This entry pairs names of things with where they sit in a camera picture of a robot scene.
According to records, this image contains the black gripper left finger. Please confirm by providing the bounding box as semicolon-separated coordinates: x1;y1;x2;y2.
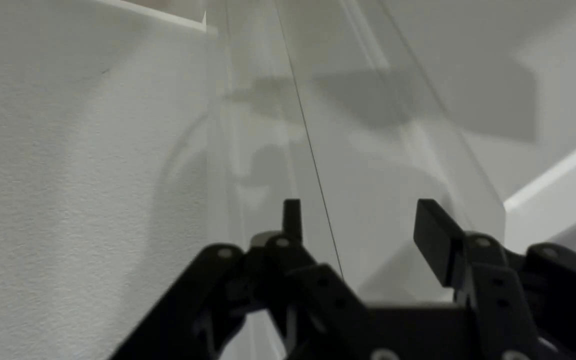
109;196;374;360

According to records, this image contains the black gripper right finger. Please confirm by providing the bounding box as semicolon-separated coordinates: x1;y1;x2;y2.
413;196;576;360

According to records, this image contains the white panelled door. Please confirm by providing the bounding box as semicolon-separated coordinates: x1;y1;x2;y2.
274;0;576;306

